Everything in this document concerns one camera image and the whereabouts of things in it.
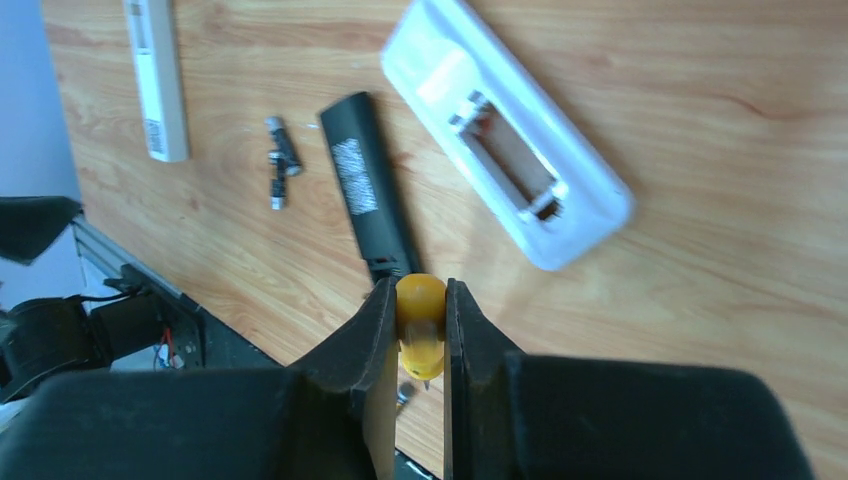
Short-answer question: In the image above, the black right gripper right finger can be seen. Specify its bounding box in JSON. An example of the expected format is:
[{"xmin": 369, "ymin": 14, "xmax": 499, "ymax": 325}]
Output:
[{"xmin": 444, "ymin": 279, "xmax": 523, "ymax": 479}]

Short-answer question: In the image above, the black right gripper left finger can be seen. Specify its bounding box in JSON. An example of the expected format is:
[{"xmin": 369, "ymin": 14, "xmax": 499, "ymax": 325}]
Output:
[{"xmin": 289, "ymin": 279, "xmax": 398, "ymax": 479}]

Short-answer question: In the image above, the yellow handled screwdriver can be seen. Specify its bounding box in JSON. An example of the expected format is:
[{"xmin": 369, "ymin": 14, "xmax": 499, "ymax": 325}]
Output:
[{"xmin": 395, "ymin": 273, "xmax": 446, "ymax": 390}]

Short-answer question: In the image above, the small white remote control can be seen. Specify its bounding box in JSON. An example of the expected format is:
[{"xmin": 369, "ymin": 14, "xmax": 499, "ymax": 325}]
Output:
[{"xmin": 123, "ymin": 0, "xmax": 190, "ymax": 163}]

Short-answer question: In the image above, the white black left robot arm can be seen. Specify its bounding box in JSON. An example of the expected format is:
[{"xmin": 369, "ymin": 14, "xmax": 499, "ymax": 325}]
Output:
[{"xmin": 1, "ymin": 277, "xmax": 397, "ymax": 479}]

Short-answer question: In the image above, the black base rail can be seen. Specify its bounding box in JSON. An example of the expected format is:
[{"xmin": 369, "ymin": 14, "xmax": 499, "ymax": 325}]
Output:
[{"xmin": 119, "ymin": 263, "xmax": 439, "ymax": 480}]

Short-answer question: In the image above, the aluminium frame rail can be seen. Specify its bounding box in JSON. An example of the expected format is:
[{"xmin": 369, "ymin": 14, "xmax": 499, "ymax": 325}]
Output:
[{"xmin": 71, "ymin": 214, "xmax": 182, "ymax": 299}]

